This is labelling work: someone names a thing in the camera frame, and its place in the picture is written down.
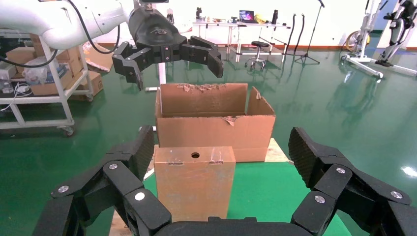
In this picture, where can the large open cardboard carton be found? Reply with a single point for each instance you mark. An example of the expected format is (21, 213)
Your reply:
(211, 133)

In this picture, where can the white robot support stand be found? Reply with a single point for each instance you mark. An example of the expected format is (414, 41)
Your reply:
(361, 62)

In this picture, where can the clear plastic bag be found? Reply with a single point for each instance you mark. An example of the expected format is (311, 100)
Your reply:
(37, 73)

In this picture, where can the black round stool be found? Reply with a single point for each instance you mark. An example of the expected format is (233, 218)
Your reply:
(259, 44)

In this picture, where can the small white box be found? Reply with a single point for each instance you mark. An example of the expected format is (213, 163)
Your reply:
(6, 71)

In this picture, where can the white shelf cart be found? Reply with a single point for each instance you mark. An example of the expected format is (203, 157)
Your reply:
(62, 88)

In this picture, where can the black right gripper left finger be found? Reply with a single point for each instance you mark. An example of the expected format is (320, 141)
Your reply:
(120, 182)

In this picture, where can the open laptop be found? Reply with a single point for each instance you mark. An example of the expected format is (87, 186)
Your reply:
(246, 15)

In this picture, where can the flattened cardboard sheet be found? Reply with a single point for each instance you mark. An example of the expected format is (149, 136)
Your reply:
(97, 58)

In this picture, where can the white metal post stand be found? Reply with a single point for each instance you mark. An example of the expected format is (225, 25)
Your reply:
(162, 76)

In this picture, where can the black microphone stand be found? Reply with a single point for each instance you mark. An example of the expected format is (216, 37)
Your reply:
(306, 58)

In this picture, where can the black bottle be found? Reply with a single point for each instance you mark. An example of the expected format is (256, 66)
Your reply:
(274, 16)

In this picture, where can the cardboard box on cart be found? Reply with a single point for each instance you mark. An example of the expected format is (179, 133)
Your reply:
(19, 55)

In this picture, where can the cardboard box with print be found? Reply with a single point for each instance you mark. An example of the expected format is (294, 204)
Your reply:
(94, 83)

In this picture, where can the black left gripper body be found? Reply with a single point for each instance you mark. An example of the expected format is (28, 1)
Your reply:
(156, 32)

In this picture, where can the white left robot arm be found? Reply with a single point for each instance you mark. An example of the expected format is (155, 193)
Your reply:
(65, 19)

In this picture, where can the green felt mat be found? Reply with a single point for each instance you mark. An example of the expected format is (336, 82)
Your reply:
(260, 195)

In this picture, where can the yellow object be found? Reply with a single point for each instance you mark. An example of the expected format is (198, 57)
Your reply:
(259, 18)

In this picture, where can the yellow wheel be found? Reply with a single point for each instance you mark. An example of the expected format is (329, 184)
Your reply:
(350, 40)

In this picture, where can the stacked cardboard boxes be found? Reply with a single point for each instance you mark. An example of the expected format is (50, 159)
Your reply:
(70, 60)

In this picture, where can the wide low cardboard box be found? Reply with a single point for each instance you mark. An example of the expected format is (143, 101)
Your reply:
(49, 87)

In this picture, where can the black curved pole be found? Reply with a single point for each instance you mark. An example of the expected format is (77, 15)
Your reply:
(301, 32)
(291, 32)

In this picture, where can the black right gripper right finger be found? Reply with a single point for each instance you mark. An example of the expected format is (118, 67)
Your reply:
(345, 185)

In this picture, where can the long white table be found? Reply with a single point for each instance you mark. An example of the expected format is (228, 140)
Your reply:
(260, 25)

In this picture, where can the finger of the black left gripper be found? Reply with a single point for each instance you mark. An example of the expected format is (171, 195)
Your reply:
(130, 63)
(202, 52)

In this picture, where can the small black figure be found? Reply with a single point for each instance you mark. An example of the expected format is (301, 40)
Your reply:
(198, 13)

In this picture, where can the small brown cardboard box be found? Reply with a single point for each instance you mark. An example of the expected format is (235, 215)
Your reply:
(195, 189)

